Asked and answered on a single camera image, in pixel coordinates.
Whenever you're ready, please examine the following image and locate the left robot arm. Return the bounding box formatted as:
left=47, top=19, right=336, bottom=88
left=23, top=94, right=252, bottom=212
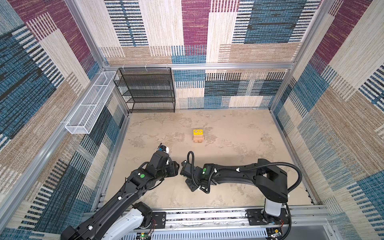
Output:
left=61, top=150, right=180, bottom=240

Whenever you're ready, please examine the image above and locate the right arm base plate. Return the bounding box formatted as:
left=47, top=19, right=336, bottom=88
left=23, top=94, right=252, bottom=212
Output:
left=246, top=208, right=291, bottom=226

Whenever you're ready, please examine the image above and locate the black wire shelf rack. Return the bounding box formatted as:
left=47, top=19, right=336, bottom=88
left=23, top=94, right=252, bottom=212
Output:
left=115, top=67, right=176, bottom=114

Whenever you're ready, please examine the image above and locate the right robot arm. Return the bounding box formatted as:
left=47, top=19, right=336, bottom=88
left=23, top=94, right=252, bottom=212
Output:
left=181, top=159, right=288, bottom=224

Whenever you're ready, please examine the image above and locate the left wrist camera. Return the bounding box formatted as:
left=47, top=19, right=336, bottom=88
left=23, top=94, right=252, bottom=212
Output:
left=158, top=143, right=170, bottom=154

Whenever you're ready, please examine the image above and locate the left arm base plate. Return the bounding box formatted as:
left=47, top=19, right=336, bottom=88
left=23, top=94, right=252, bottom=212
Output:
left=134, top=212, right=167, bottom=231

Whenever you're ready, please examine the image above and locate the aluminium front rail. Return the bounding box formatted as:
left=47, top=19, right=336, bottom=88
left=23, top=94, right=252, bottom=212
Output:
left=77, top=205, right=331, bottom=240

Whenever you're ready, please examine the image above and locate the white mesh wall basket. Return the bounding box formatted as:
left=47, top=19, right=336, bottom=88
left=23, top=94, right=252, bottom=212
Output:
left=65, top=72, right=117, bottom=135

